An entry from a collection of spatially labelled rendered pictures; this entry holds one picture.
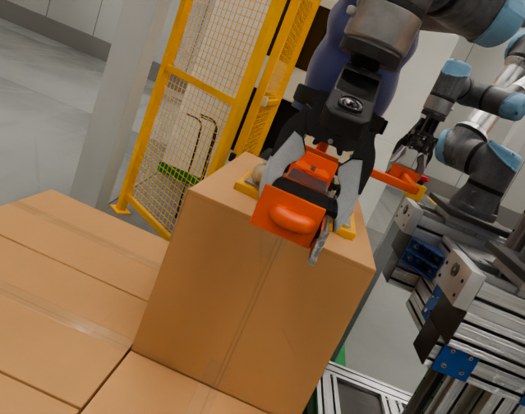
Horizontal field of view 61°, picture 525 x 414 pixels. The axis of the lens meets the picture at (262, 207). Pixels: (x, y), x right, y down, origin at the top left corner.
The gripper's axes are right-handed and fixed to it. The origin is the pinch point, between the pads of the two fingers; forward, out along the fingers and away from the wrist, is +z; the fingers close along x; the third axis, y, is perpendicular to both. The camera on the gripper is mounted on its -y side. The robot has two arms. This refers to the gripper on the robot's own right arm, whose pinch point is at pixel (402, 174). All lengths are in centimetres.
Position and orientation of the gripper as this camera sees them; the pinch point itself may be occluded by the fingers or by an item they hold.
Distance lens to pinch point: 145.3
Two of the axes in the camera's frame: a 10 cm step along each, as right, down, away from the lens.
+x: 9.1, 4.1, -0.6
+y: -1.7, 2.2, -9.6
